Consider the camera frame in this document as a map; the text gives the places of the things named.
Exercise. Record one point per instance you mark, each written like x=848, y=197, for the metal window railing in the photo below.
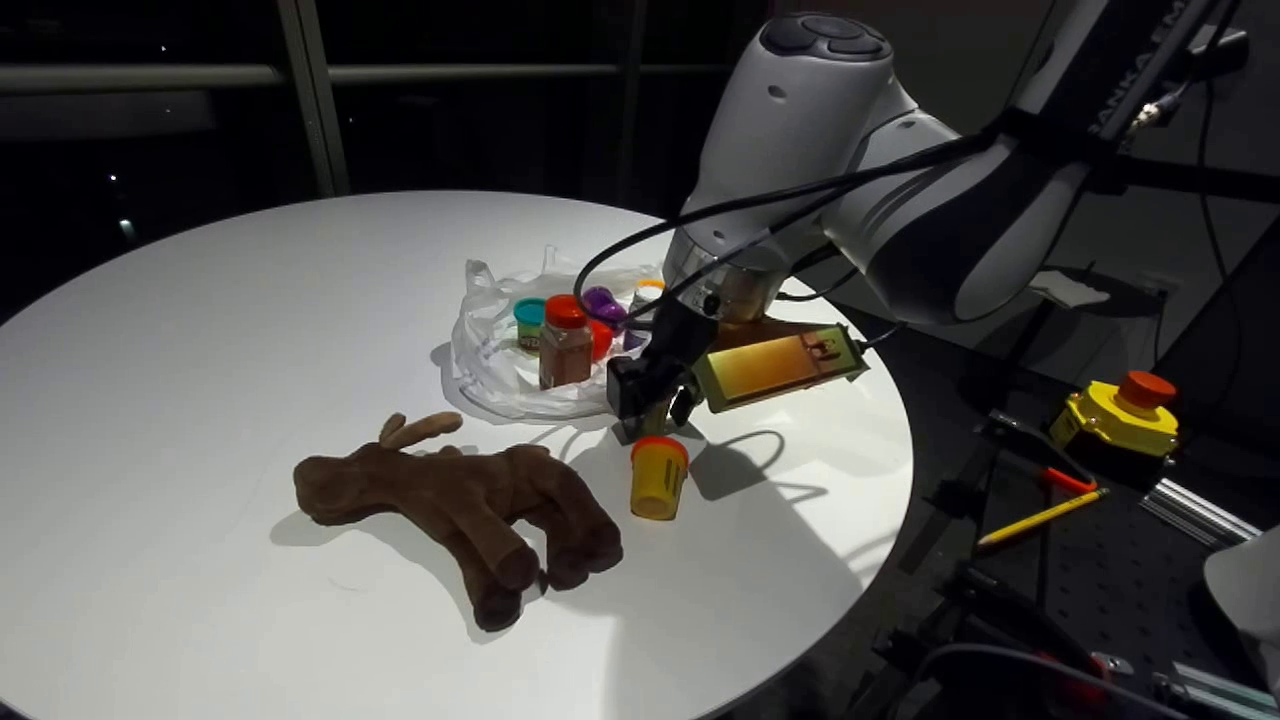
x=305, y=71

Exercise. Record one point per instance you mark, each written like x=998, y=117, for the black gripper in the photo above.
x=657, y=390

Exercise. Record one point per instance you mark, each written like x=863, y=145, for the yellow tub orange lid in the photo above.
x=657, y=479

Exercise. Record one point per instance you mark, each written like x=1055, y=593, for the small red lid tub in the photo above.
x=602, y=338

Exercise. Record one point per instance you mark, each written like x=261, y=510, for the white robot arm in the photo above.
x=817, y=151

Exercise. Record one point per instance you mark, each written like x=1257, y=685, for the yellow tub teal lid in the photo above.
x=529, y=320

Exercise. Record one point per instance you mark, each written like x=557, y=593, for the white plastic bag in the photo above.
x=492, y=371

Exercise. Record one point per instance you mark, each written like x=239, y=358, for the white round table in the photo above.
x=154, y=560

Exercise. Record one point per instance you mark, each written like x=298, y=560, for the purple plastic container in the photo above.
x=606, y=306

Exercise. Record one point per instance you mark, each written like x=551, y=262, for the yellow emergency stop button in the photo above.
x=1129, y=412

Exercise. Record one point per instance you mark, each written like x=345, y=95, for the yellow pencil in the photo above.
x=1038, y=518

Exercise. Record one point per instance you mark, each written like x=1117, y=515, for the brown jar red lid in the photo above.
x=567, y=347

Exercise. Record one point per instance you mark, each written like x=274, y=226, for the brown plush moose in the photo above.
x=509, y=518

